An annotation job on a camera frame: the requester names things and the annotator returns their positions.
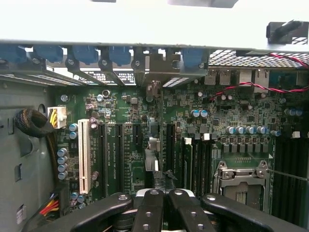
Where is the black RAM slot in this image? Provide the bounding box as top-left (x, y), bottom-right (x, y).
top-left (193, 139), bottom-right (200, 194)
top-left (206, 139), bottom-right (213, 194)
top-left (283, 139), bottom-right (292, 222)
top-left (301, 139), bottom-right (309, 227)
top-left (199, 133), bottom-right (206, 195)
top-left (292, 131), bottom-right (301, 224)
top-left (275, 139), bottom-right (283, 218)

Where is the metal CPU socket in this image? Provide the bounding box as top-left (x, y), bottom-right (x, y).
top-left (213, 159), bottom-right (272, 213)

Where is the long PCIe expansion slot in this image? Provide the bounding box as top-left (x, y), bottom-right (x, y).
top-left (114, 123), bottom-right (125, 194)
top-left (98, 123), bottom-right (109, 198)
top-left (166, 123), bottom-right (176, 174)

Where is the short PCIe expansion slot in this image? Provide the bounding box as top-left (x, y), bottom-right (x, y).
top-left (132, 123), bottom-right (142, 145)

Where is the black main power connector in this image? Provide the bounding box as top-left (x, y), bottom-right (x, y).
top-left (56, 181), bottom-right (70, 216)

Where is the white PCI expansion slot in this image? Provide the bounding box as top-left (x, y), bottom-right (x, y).
top-left (77, 118), bottom-right (91, 194)

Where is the CPU socket locking lever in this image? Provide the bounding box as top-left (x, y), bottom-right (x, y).
top-left (265, 169), bottom-right (309, 181)

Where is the green motherboard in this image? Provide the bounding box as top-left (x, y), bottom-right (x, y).
top-left (54, 70), bottom-right (309, 232)

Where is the white power connector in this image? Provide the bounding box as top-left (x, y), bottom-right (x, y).
top-left (47, 106), bottom-right (67, 130)

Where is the grey power supply unit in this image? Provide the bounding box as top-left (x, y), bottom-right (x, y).
top-left (0, 84), bottom-right (58, 232)

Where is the perforated slot cover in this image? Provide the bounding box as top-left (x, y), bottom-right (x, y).
top-left (36, 72), bottom-right (89, 86)
top-left (162, 77), bottom-right (190, 88)
top-left (0, 73), bottom-right (66, 87)

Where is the silver USB port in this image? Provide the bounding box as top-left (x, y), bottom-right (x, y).
top-left (205, 69), bottom-right (217, 85)
top-left (219, 69), bottom-right (231, 85)

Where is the black open PC case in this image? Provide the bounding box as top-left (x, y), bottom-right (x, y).
top-left (0, 0), bottom-right (309, 232)

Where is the silver network port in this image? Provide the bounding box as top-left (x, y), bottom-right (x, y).
top-left (239, 70), bottom-right (253, 84)

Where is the tall silver port block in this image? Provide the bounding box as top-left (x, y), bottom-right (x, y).
top-left (254, 69), bottom-right (270, 94)

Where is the coloured power wire bundle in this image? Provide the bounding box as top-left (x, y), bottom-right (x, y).
top-left (38, 192), bottom-right (61, 217)

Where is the red black twisted wire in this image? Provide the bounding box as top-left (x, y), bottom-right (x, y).
top-left (210, 52), bottom-right (309, 101)

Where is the black sleeved cable bundle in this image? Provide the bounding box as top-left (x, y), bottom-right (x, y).
top-left (14, 108), bottom-right (61, 189)

